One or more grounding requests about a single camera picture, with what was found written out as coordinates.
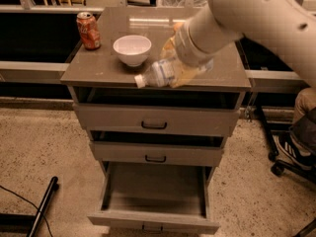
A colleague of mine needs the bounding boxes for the person's leg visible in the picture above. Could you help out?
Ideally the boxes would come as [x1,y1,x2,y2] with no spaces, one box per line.
[290,88,316,155]

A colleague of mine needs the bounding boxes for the orange fruit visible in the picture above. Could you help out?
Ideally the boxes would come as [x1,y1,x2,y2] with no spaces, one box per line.
[173,22,184,32]

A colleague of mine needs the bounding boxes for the grey top drawer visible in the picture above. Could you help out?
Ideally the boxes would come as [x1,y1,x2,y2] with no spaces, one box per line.
[74,88,239,136]

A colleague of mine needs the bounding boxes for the orange soda can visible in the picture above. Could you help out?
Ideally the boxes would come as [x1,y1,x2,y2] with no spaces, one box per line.
[76,12,101,50]

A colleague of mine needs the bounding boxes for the grey bottom drawer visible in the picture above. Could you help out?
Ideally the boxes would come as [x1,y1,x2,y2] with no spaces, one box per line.
[88,163,219,235]

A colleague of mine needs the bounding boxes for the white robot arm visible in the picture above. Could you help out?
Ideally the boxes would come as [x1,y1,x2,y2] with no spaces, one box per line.
[161,0,316,87]

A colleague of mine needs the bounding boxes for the grey middle drawer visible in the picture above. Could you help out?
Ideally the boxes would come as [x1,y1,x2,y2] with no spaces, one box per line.
[90,131,225,167]

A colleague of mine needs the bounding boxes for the white bowl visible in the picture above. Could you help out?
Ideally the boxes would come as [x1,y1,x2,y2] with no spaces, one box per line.
[113,35,152,67]

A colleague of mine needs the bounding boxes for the clear plastic bottle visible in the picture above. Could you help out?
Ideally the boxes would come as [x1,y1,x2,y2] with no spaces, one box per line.
[134,57,213,88]

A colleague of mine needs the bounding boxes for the black bar on floor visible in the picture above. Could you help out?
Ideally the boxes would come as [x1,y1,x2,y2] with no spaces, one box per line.
[27,176,59,237]

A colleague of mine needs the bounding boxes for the grey drawer cabinet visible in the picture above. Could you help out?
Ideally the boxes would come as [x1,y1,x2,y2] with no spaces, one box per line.
[60,6,253,237]

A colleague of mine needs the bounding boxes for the grey drawer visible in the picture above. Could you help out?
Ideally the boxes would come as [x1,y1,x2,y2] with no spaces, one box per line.
[90,131,225,167]
[74,88,239,136]
[88,163,219,235]

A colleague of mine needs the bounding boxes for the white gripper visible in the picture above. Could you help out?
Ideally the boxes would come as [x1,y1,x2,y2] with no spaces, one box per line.
[159,19,228,89]

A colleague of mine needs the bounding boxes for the black and white sneaker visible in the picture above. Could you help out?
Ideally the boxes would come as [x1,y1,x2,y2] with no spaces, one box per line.
[276,132,315,171]

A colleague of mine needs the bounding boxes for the black cable on floor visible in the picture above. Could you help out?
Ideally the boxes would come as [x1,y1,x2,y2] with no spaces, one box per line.
[0,185,54,237]

